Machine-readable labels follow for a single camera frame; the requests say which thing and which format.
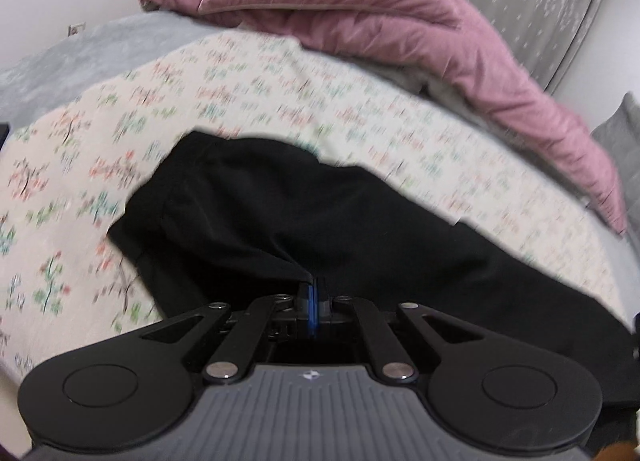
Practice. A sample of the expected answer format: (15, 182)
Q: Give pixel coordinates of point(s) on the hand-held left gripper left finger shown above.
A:
(306, 313)

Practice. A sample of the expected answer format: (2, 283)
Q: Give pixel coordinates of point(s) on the grey blanket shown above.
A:
(75, 58)

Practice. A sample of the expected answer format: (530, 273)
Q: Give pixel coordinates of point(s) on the white wall socket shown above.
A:
(76, 29)

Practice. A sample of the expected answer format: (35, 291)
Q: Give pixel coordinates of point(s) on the pink duvet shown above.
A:
(500, 66)

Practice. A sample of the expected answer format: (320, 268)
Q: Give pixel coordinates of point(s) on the black pants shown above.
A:
(250, 201)

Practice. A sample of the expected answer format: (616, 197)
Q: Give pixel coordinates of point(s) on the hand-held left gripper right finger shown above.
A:
(323, 312)

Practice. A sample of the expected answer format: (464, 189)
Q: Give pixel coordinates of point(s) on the grey cushion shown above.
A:
(622, 141)

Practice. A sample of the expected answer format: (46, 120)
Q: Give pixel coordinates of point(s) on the floral printed bedsheet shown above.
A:
(350, 106)

